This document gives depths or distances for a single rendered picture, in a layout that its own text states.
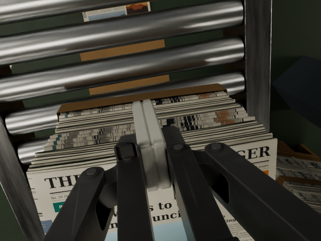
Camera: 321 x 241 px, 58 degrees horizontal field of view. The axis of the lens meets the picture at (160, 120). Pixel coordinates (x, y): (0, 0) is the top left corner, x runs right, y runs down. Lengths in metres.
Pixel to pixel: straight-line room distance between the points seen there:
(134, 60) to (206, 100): 0.14
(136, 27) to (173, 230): 0.32
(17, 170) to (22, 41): 0.25
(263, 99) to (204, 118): 0.21
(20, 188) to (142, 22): 0.40
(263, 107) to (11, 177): 0.51
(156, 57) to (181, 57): 0.04
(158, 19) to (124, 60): 0.09
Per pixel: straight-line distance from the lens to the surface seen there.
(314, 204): 1.21
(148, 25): 0.51
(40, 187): 0.35
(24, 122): 0.58
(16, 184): 0.65
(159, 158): 0.16
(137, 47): 1.32
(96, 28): 0.51
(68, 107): 0.51
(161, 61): 0.52
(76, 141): 0.40
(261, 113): 0.62
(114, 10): 1.30
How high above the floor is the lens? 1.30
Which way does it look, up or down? 65 degrees down
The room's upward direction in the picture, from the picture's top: 160 degrees clockwise
